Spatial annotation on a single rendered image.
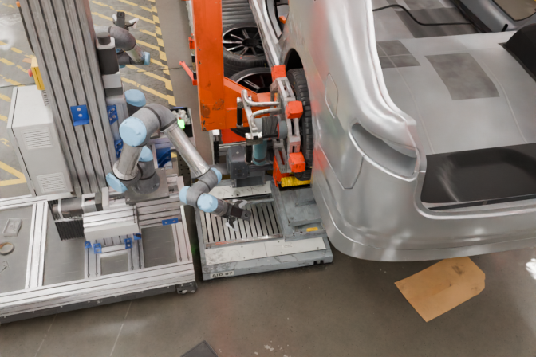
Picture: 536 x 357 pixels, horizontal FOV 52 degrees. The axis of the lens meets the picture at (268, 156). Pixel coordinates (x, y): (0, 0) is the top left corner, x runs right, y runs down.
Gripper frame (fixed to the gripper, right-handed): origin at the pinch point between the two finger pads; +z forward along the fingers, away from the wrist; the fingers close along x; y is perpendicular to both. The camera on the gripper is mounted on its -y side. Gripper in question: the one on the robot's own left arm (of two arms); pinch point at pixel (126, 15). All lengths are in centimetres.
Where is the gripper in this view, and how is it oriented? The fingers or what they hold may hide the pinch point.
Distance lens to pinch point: 358.6
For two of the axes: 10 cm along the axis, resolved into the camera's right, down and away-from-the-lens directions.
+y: -1.6, 7.4, 6.6
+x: 9.9, 1.3, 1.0
